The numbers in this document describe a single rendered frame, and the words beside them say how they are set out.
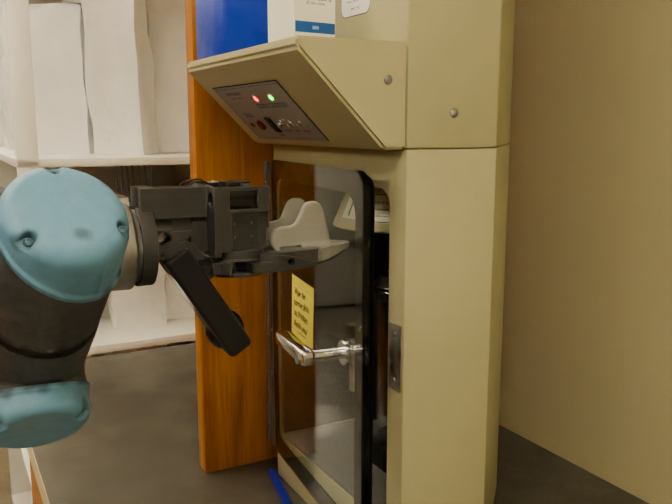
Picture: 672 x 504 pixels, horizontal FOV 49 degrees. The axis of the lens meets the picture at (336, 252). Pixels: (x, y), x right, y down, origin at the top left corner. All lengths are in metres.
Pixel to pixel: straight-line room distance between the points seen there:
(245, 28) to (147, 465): 0.65
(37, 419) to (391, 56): 0.43
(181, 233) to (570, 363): 0.71
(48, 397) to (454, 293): 0.41
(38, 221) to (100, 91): 1.51
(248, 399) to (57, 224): 0.71
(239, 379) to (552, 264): 0.51
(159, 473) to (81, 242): 0.74
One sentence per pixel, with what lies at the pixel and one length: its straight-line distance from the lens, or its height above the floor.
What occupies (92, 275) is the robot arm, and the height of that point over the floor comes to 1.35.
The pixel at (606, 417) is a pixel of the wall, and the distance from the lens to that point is 1.17.
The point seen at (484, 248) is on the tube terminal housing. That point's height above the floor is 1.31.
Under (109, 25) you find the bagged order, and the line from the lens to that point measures 1.94.
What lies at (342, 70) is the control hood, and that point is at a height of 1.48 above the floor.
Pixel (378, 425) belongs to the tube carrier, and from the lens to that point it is 0.94.
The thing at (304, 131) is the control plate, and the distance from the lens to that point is 0.82.
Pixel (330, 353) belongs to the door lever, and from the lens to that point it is 0.77.
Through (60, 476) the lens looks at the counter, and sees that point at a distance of 1.18.
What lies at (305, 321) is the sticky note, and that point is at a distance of 0.89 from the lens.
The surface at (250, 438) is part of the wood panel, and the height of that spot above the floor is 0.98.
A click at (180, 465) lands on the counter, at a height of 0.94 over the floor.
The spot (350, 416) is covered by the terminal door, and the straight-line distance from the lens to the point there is 0.79.
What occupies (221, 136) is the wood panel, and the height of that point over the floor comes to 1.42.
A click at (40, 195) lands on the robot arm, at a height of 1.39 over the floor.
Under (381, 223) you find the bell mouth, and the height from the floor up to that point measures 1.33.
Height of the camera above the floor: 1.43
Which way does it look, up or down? 10 degrees down
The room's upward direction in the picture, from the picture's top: straight up
